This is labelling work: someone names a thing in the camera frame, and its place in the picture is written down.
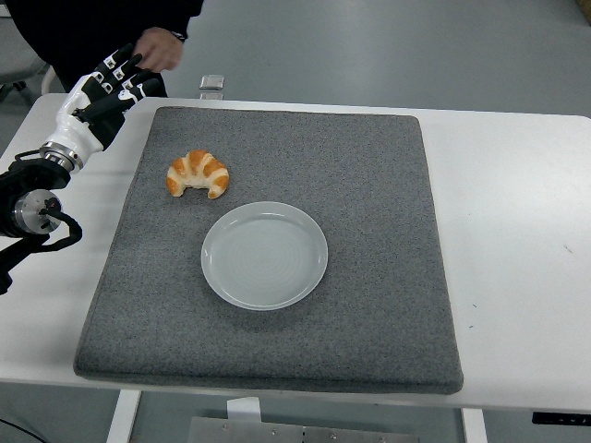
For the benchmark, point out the person's hand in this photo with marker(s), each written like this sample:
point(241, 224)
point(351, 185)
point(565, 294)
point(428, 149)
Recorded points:
point(159, 48)

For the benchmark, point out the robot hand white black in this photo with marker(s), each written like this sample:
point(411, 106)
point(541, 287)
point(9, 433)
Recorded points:
point(73, 129)

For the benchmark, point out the croissant bread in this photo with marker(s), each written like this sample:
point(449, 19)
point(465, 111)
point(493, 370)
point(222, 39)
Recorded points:
point(198, 168)

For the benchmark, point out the round white plate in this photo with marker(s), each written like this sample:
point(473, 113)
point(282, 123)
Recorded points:
point(264, 256)

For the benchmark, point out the grey metal plate with screws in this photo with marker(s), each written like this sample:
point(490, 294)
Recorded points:
point(305, 433)

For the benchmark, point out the silver floor socket box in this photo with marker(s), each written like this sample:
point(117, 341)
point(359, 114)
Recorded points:
point(212, 82)
point(211, 96)

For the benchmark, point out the person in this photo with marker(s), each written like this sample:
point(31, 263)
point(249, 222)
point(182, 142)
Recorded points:
point(88, 27)

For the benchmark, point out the grey felt mat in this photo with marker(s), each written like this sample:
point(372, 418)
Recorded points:
point(300, 161)

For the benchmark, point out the white table leg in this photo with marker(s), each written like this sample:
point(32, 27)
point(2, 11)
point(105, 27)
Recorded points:
point(474, 427)
point(122, 417)

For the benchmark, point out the black table control panel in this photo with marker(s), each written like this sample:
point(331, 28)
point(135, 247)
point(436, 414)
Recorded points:
point(561, 418)

